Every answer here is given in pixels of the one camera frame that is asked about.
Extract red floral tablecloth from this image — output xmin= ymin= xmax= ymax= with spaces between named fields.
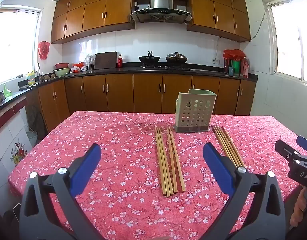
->
xmin=8 ymin=110 xmax=307 ymax=240

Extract wooden base cabinets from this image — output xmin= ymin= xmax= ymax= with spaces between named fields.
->
xmin=26 ymin=73 xmax=257 ymax=133

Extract black wok with handle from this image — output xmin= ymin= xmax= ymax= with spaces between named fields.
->
xmin=139 ymin=51 xmax=161 ymax=65

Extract red and white plastic bag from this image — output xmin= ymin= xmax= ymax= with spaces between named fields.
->
xmin=71 ymin=62 xmax=85 ymax=73

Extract dark wooden cutting board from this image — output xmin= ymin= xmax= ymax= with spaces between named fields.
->
xmin=94 ymin=51 xmax=117 ymax=70

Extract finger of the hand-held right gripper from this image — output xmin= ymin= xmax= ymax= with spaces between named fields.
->
xmin=274 ymin=140 xmax=302 ymax=167
xmin=296 ymin=136 xmax=307 ymax=154

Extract window beside sink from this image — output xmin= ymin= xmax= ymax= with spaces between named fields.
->
xmin=0 ymin=5 xmax=43 ymax=88

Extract dark sauce bottles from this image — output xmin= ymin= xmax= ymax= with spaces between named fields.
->
xmin=224 ymin=57 xmax=234 ymax=74

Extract black kitchen countertop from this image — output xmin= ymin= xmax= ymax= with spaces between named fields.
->
xmin=0 ymin=62 xmax=258 ymax=113

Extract bamboo chopstick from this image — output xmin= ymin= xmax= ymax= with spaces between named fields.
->
xmin=219 ymin=127 xmax=243 ymax=167
xmin=221 ymin=127 xmax=246 ymax=167
xmin=157 ymin=127 xmax=170 ymax=196
xmin=216 ymin=126 xmax=241 ymax=167
xmin=170 ymin=127 xmax=186 ymax=192
xmin=167 ymin=127 xmax=178 ymax=194
xmin=214 ymin=126 xmax=238 ymax=167
xmin=155 ymin=127 xmax=167 ymax=197
xmin=159 ymin=128 xmax=174 ymax=195
xmin=211 ymin=126 xmax=236 ymax=167

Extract steel range hood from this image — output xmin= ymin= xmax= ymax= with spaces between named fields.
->
xmin=130 ymin=0 xmax=193 ymax=24

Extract window beside bottles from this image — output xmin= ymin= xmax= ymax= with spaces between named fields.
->
xmin=263 ymin=0 xmax=307 ymax=84

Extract person's right hand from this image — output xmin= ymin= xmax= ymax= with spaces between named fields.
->
xmin=290 ymin=187 xmax=307 ymax=230

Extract crumpled red plastic bag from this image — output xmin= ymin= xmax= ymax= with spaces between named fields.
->
xmin=223 ymin=49 xmax=246 ymax=60

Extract glass jar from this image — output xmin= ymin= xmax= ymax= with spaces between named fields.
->
xmin=85 ymin=54 xmax=95 ymax=70

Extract white wall cable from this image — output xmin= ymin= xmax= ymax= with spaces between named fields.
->
xmin=215 ymin=10 xmax=267 ymax=60

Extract green basin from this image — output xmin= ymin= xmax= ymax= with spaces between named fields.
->
xmin=53 ymin=67 xmax=71 ymax=77

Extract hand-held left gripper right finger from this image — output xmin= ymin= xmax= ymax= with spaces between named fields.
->
xmin=202 ymin=142 xmax=286 ymax=240

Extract black wok with lid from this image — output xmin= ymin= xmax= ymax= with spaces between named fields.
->
xmin=165 ymin=52 xmax=188 ymax=64

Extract red-labelled oil bottle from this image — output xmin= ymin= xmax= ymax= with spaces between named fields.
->
xmin=241 ymin=57 xmax=249 ymax=78

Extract wooden wall cabinet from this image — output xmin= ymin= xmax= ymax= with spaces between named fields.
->
xmin=187 ymin=0 xmax=251 ymax=42
xmin=51 ymin=0 xmax=136 ymax=44

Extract grey perforated utensil holder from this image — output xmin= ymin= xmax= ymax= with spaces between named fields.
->
xmin=174 ymin=89 xmax=217 ymax=133

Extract black gas stove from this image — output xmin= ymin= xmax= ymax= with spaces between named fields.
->
xmin=136 ymin=65 xmax=191 ymax=71

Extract hanging red plastic bag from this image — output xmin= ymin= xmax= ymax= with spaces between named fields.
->
xmin=38 ymin=41 xmax=50 ymax=60

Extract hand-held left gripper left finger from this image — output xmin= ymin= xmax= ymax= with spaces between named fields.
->
xmin=19 ymin=143 xmax=104 ymax=240

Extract metal bucket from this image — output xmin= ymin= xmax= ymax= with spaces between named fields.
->
xmin=26 ymin=129 xmax=38 ymax=147

